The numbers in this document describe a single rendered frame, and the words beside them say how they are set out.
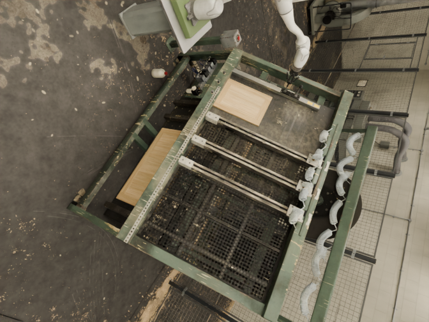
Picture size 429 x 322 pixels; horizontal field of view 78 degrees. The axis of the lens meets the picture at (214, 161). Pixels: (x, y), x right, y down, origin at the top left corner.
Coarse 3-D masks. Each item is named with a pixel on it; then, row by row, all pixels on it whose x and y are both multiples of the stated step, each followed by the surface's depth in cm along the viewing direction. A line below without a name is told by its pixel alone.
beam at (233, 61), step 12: (228, 60) 276; (240, 60) 285; (228, 72) 270; (216, 84) 263; (204, 96) 257; (216, 96) 258; (192, 120) 246; (180, 144) 236; (168, 156) 231; (180, 156) 232; (156, 180) 222; (168, 180) 227; (144, 192) 217; (144, 204) 213; (132, 216) 209; (144, 216) 210
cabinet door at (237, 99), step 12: (228, 84) 268; (240, 84) 269; (228, 96) 263; (240, 96) 264; (252, 96) 265; (264, 96) 266; (228, 108) 257; (240, 108) 259; (252, 108) 260; (264, 108) 260; (252, 120) 254
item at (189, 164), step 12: (192, 168) 227; (204, 168) 226; (216, 180) 224; (228, 180) 224; (240, 192) 223; (252, 192) 221; (264, 204) 221; (276, 204) 219; (288, 216) 212; (300, 216) 212
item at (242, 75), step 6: (234, 72) 272; (240, 72) 273; (246, 78) 271; (252, 78) 271; (258, 84) 272; (264, 84) 269; (270, 84) 269; (270, 90) 271; (276, 90) 267; (288, 96) 267; (300, 96) 266; (300, 102) 266; (306, 102) 264; (312, 102) 264; (312, 108) 265; (318, 108) 262
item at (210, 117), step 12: (216, 120) 245; (228, 120) 246; (240, 132) 243; (252, 132) 243; (264, 144) 242; (276, 144) 240; (288, 156) 240; (300, 156) 238; (312, 156) 227; (324, 156) 220
